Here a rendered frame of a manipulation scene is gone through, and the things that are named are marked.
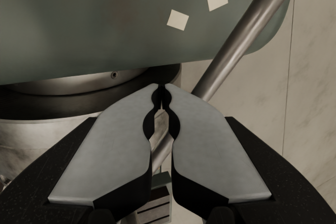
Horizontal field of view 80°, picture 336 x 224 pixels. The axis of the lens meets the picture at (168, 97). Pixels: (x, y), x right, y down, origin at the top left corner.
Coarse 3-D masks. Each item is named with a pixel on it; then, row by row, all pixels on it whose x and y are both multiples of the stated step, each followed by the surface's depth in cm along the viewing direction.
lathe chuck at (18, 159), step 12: (156, 120) 26; (156, 132) 27; (0, 156) 22; (12, 156) 21; (24, 156) 21; (36, 156) 21; (0, 168) 24; (12, 168) 23; (24, 168) 22; (0, 180) 27
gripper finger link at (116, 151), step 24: (144, 96) 10; (96, 120) 9; (120, 120) 9; (144, 120) 9; (96, 144) 7; (120, 144) 7; (144, 144) 7; (72, 168) 6; (96, 168) 6; (120, 168) 6; (144, 168) 6; (72, 192) 6; (96, 192) 6; (120, 192) 6; (144, 192) 7; (120, 216) 6
